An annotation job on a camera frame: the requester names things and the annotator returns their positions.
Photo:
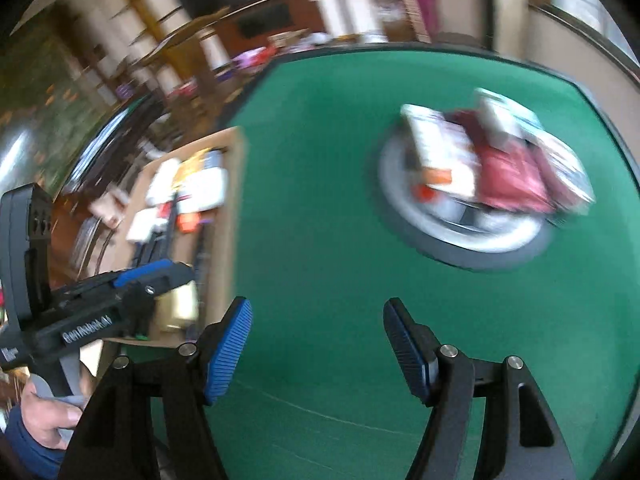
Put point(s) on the person's left hand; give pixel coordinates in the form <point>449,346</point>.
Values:
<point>45,420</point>

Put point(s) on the clear cartoon print pouch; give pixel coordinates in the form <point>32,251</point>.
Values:
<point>565,170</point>

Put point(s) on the wooden chair curved back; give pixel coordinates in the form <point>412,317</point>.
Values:
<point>200,60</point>

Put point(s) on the window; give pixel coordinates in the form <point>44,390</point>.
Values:
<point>590,5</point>

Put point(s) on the white power adapter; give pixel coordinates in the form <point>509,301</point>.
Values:
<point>141,225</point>

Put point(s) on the dark glass-top table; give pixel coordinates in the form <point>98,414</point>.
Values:
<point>120,130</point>

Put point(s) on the brown cardboard box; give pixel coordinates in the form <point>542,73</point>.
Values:
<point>230,220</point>

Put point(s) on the white ointment box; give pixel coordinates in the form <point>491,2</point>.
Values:
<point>440,145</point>

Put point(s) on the round black grey turntable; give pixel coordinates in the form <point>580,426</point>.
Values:
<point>480,247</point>

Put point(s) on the plain white bottle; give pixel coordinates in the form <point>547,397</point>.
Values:
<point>162,182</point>

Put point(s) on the brown wooden cabinet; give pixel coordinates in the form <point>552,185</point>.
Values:
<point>280,25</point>

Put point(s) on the wooden shelf unit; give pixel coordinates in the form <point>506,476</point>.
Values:
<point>130,25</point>

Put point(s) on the white bottle orange cap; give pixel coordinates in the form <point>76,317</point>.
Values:
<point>190,224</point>

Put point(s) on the white teal printed pack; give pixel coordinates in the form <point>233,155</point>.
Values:
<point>500,115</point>

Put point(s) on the white rectangular case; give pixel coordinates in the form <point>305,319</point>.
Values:
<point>202,187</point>

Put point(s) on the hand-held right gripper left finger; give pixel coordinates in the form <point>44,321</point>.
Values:
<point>230,350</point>

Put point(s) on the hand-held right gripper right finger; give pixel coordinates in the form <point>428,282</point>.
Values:
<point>407,355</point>

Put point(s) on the dark red packet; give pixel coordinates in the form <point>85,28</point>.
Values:
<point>510,175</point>

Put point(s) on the floral painted screen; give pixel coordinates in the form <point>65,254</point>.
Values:
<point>40,110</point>

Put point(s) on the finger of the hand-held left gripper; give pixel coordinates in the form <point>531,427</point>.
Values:
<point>140,274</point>
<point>175,275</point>

